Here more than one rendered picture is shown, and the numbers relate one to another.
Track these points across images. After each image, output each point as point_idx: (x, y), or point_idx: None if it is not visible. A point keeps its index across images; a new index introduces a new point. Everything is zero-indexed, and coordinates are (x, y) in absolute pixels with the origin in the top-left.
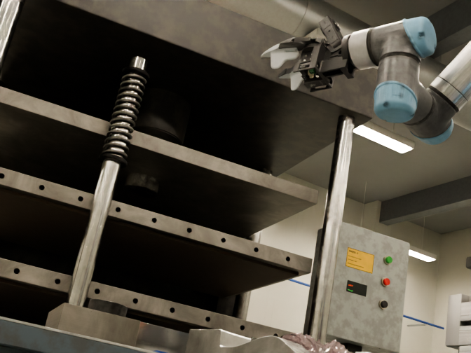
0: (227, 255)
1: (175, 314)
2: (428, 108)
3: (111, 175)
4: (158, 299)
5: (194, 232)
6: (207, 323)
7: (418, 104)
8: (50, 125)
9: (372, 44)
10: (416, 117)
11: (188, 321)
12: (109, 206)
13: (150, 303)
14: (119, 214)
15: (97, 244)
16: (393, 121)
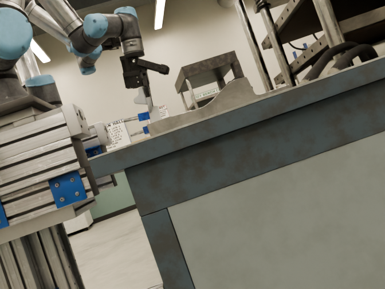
0: (306, 2)
1: (306, 58)
2: (82, 61)
3: (262, 17)
4: (300, 55)
5: (289, 9)
6: (313, 53)
7: (82, 65)
8: (268, 0)
9: None
10: (87, 65)
11: (309, 57)
12: (270, 30)
13: (300, 59)
14: (278, 27)
15: (275, 51)
16: (92, 71)
